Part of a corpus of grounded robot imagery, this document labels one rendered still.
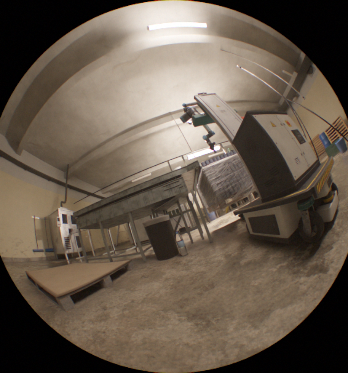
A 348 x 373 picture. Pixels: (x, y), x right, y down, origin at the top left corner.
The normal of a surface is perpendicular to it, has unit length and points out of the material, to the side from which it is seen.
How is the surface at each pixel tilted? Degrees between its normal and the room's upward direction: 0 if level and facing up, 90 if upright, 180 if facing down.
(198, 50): 180
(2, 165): 90
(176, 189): 90
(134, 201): 90
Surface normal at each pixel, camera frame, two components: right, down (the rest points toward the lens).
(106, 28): 0.32, 0.90
